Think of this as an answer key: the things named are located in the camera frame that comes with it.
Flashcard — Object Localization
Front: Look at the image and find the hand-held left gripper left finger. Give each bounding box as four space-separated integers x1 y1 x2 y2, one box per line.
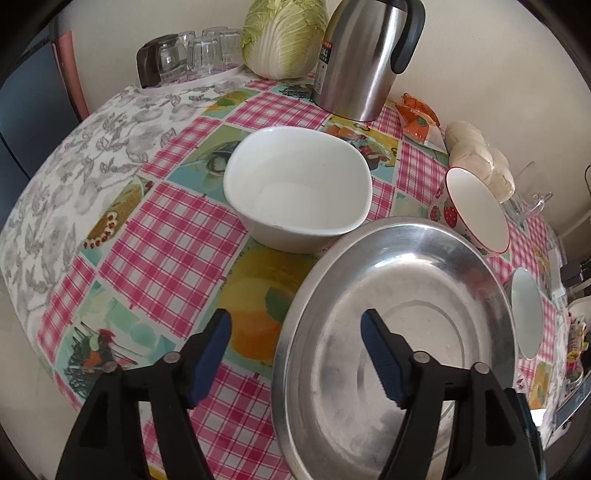
55 309 233 480

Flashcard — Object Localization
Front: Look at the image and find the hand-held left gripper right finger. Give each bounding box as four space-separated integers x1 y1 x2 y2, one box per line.
360 308 541 480

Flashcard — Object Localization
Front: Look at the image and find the large steel basin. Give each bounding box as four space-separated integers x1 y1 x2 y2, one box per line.
271 216 517 480

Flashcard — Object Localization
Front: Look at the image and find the small white plate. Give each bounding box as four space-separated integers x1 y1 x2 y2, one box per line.
510 267 546 361

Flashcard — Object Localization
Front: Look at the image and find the strawberry print bowl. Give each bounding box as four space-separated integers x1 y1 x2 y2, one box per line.
429 166 511 258

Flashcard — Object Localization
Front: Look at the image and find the white square bowl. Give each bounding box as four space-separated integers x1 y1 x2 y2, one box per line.
223 126 373 254

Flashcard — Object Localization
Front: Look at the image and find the pink checkered fruit tablecloth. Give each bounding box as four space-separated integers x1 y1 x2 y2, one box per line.
39 76 571 480

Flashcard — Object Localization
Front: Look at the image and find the colourful snack packet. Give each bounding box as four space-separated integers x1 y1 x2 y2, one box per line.
568 314 589 384

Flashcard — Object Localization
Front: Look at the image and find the black adapter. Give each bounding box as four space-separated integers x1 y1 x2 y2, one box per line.
561 258 591 287

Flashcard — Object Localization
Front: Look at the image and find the clear glass mug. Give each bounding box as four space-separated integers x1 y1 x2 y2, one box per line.
501 161 555 222

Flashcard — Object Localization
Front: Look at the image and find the bag of white buns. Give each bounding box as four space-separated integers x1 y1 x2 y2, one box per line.
444 120 515 204

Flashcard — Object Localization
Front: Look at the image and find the grey floral cloth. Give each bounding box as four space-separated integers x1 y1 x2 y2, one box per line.
0 74 259 315

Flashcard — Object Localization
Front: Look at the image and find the orange snack packet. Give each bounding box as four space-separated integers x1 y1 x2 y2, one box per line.
394 92 448 153

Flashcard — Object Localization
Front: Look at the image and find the round white floral tray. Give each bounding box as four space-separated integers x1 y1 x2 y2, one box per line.
139 62 247 95

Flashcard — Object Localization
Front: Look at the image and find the stainless steel thermos jug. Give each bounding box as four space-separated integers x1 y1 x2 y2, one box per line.
310 0 426 123

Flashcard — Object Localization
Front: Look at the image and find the blue cabinet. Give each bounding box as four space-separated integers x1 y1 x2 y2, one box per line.
0 34 81 217

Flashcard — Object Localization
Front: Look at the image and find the pink foam tube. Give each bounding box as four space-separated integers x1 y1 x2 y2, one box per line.
50 30 89 121

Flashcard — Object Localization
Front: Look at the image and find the napa cabbage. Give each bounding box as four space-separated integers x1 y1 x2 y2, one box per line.
241 0 329 79

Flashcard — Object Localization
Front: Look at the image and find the glass teapot with brown handle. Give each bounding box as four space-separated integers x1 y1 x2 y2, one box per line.
136 34 185 88

